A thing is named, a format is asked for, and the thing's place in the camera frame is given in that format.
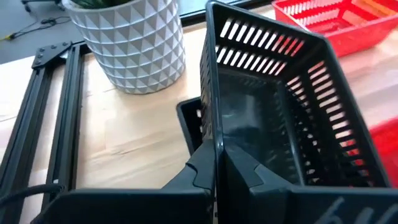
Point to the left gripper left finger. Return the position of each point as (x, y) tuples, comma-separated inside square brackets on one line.
[(202, 168)]

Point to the black aluminium frame rail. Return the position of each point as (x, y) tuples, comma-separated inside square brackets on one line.
[(66, 124), (21, 130)]

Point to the black plastic slotted basket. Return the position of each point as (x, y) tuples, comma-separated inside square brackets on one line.
[(188, 124), (258, 109)]

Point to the green potted plant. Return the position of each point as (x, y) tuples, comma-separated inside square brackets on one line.
[(96, 3)]

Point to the white geometric plant pot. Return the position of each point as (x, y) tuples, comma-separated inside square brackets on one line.
[(136, 46)]

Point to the black corner bracket plate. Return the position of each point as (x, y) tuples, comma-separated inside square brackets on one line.
[(49, 54)]

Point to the black chair base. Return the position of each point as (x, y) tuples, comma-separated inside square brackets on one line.
[(40, 1)]

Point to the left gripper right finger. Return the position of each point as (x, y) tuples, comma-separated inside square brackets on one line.
[(236, 186)]

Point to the red plastic slotted basket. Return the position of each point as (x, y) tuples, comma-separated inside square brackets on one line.
[(357, 34), (387, 146)]

